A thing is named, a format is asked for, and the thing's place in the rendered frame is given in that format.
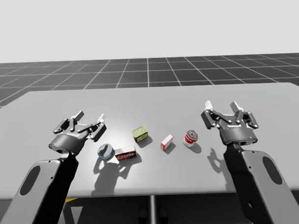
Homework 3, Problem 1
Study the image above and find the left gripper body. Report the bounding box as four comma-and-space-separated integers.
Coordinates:
47, 123, 95, 156

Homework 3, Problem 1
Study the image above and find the green and blue rectangular can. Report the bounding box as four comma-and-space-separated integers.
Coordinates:
132, 125, 149, 143

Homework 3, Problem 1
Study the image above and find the red and white carton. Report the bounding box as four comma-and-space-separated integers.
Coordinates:
160, 134, 175, 151

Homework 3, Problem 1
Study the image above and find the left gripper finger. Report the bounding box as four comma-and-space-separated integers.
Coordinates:
52, 110, 86, 135
77, 113, 108, 142

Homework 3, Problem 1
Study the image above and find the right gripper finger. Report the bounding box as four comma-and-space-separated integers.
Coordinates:
229, 100, 260, 131
200, 99, 233, 130

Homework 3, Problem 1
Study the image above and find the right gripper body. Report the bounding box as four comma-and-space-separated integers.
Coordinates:
217, 114, 258, 146

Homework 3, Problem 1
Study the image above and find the red and white can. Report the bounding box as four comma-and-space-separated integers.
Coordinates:
183, 130, 200, 149

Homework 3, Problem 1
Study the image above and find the blue flat can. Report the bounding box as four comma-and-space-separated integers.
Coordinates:
97, 143, 115, 161

